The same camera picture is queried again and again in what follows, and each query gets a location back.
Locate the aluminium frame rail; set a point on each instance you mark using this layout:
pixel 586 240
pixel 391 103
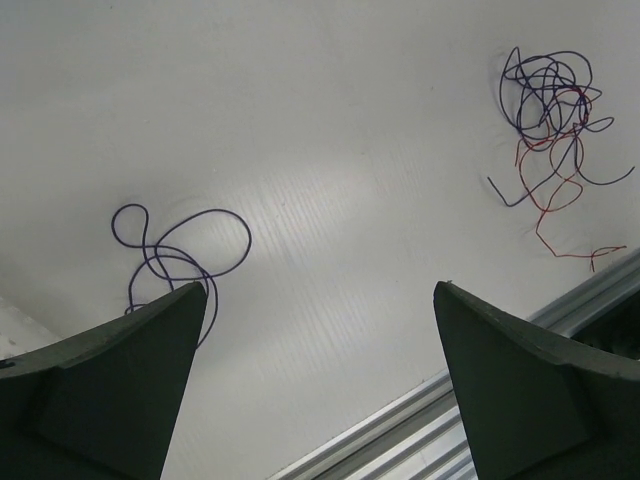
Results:
pixel 420 434

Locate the white perforated tray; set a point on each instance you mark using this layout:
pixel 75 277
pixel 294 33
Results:
pixel 20 333

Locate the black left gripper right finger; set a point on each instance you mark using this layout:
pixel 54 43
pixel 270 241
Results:
pixel 535 404

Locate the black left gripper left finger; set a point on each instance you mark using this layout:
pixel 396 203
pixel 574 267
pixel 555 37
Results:
pixel 102 404

